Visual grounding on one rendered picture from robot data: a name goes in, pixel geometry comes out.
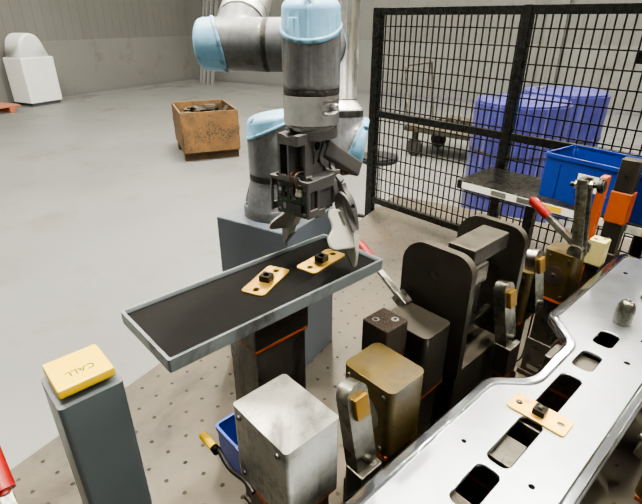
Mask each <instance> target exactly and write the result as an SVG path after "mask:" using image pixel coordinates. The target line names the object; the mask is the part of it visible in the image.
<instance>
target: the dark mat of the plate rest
mask: <svg viewBox="0 0 642 504"><path fill-rule="evenodd" d="M326 249H331V248H330V247H329V245H328V241H327V239H326V238H323V239H320V240H317V241H315V242H312V243H310V244H307V245H305V246H302V247H299V248H297V249H294V250H292V251H289V252H286V253H284V254H281V255H279V256H276V257H273V258H271V259H268V260H266V261H263V262H260V263H258V264H255V265H253V266H250V267H247V268H245V269H242V270H240V271H237V272H235V273H232V274H229V275H227V276H224V277H222V278H219V279H216V280H214V281H211V282H209V283H206V284H203V285H201V286H198V287H196V288H193V289H190V290H188V291H185V292H183V293H180V294H178V295H175V296H172V297H170V298H167V299H165V300H162V301H159V302H157V303H154V304H152V305H149V306H146V307H144V308H141V309H139V310H136V311H133V312H131V313H128V314H127V315H128V316H129V317H130V318H131V319H132V320H133V321H134V322H135V323H136V324H137V325H138V326H139V327H140V328H141V329H142V330H143V331H144V332H145V333H146V334H147V335H148V336H149V337H150V338H151V339H152V340H153V341H154V342H155V343H156V344H157V345H158V346H159V347H160V348H161V349H162V350H163V351H164V352H165V353H166V354H167V355H168V356H169V357H173V356H175V355H177V354H179V353H182V352H184V351H186V350H188V349H190V348H192V347H194V346H196V345H199V344H201V343H203V342H205V341H207V340H209V339H211V338H213V337H216V336H218V335H220V334H222V333H224V332H226V331H228V330H231V329H233V328H235V327H237V326H239V325H241V324H243V323H245V322H248V321H250V320H252V319H254V318H256V317H258V316H260V315H262V314H265V313H267V312H269V311H271V310H273V309H275V308H277V307H279V306H282V305H284V304H286V303H288V302H290V301H292V300H294V299H297V298H299V297H301V296H303V295H305V294H307V293H309V292H311V291H314V290H316V289H318V288H320V287H322V286H324V285H326V284H328V283H331V282H333V281H335V280H337V279H339V278H341V277H343V276H346V275H348V274H350V273H352V272H354V271H356V270H358V269H360V268H363V267H365V266H367V265H369V264H371V263H373V262H375V260H372V259H370V258H368V257H366V256H364V255H361V254H358V262H357V265H356V266H355V267H353V268H352V266H351V264H350V261H349V259H348V257H347V250H340V251H338V252H341V253H344V254H345V257H344V258H342V259H340V260H339V261H337V262H336V263H334V264H332V265H331V266H329V267H327V268H326V269H324V270H323V271H321V272H319V273H318V274H316V275H312V274H309V273H307V272H304V271H301V270H299V269H297V266H298V265H299V264H301V263H303V262H305V261H306V260H308V259H310V258H312V257H313V256H315V255H316V254H318V253H320V252H322V251H324V250H326ZM268 266H275V267H280V268H285V269H288V270H289V273H288V274H287V275H286V276H285V277H284V278H283V279H282V280H281V281H280V282H279V283H278V284H277V285H276V286H275V287H274V288H273V289H272V290H271V291H270V292H269V293H268V294H267V295H266V296H265V297H258V296H254V295H250V294H246V293H243V292H242V289H243V288H244V287H245V286H246V285H247V284H248V283H249V282H251V281H252V280H253V279H254V278H255V277H256V276H257V275H258V274H260V273H261V272H262V271H263V270H264V269H265V268H266V267H268Z"/></svg>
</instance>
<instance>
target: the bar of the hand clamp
mask: <svg viewBox="0 0 642 504"><path fill-rule="evenodd" d="M570 186H571V187H574V188H575V189H576V191H575V204H574V216H573V228H572V241H571V245H578V246H580V247H581V248H582V249H583V246H584V248H585V249H584V250H583V253H585V254H584V256H586V255H587V249H588V238H589V227H590V217H591V206H592V195H593V190H594V188H596V191H597V192H598V193H599V194H603V193H604V192H605V191H606V188H607V181H606V180H605V179H601V180H600V181H598V183H597V184H595V182H594V177H588V176H583V177H581V178H579V179H577V180H576V181H575V182H571V183H570Z"/></svg>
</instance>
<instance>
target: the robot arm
mask: <svg viewBox="0 0 642 504"><path fill-rule="evenodd" d="M271 4H272V0H222V2H221V5H220V8H219V11H218V14H217V17H213V15H210V16H209V17H201V18H198V19H197V20H196V21H195V24H194V27H193V35H192V39H193V49H194V53H195V56H196V59H197V62H198V63H199V65H200V66H201V67H202V68H203V69H205V70H208V71H223V72H225V73H228V72H283V109H276V110H270V111H265V112H261V113H258V114H255V115H253V116H251V117H250V118H249V119H248V121H247V137H246V140H247V147H248V161H249V174H250V183H249V187H248V191H247V195H246V200H245V203H244V212H245V216H246V217H247V218H249V219H250V220H253V221H256V222H260V223H268V224H270V225H269V228H270V229H271V230H273V229H280V228H282V237H283V242H284V243H285V244H286V243H287V242H288V241H289V240H290V239H291V238H292V237H293V235H294V234H295V233H296V232H295V231H296V226H297V225H298V224H299V223H300V219H302V218H303V219H307V220H311V219H313V218H318V217H320V216H323V215H325V210H327V209H329V208H330V207H332V206H333V203H334V202H335V203H334V204H335V209H330V210H329V212H328V219H329V221H330V224H331V228H332V229H331V232H330V234H329V236H328V239H327V241H328V245H329V247H330V248H331V250H333V251H340V250H347V257H348V259H349V261H350V264H351V266H352V268H353V267H355V266H356V265H357V262H358V254H359V232H358V230H359V222H358V213H357V207H356V203H355V201H354V198H353V196H352V194H351V193H350V191H349V190H348V188H347V185H346V182H343V181H344V178H343V177H342V176H346V175H353V176H358V175H359V173H360V170H361V167H362V162H363V156H364V151H365V145H366V139H367V133H368V127H369V121H370V120H369V118H366V117H364V118H363V108H362V107H361V105H360V104H359V103H358V102H357V77H358V50H359V20H360V0H285V1H284V2H283V4H282V7H281V17H268V16H269V12H270V8H271Z"/></svg>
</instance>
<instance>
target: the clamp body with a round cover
mask: <svg viewBox="0 0 642 504"><path fill-rule="evenodd" d="M423 374H424V370H423V368H422V367H420V366H419V365H417V364H415V363H414V362H412V361H410V360H409V359H407V358H405V357H404V356H402V355H400V354H399V353H397V352H395V351H394V350H392V349H390V348H389V347H387V346H385V345H384V344H382V343H373V344H371V345H370V346H368V347H367V348H365V349H363V350H362V351H360V352H359V353H357V354H355V355H354V356H352V357H351V358H349V359H348V360H347V361H346V378H348V377H351V378H354V379H356V380H358V381H360V382H362V383H364V384H366V386H367V388H368V395H369V403H370V410H371V418H372V426H373V433H374V441H375V449H376V457H377V458H378V459H379V460H380V461H381V462H382V468H383V467H384V466H385V465H386V464H387V463H388V462H389V461H391V460H392V459H393V458H394V457H395V456H396V455H397V454H398V453H400V452H401V451H402V450H403V449H404V448H405V447H406V446H408V445H409V441H410V440H411V439H412V438H413V437H414V436H415V435H417V423H418V414H419V406H420V398H421V390H422V382H423Z"/></svg>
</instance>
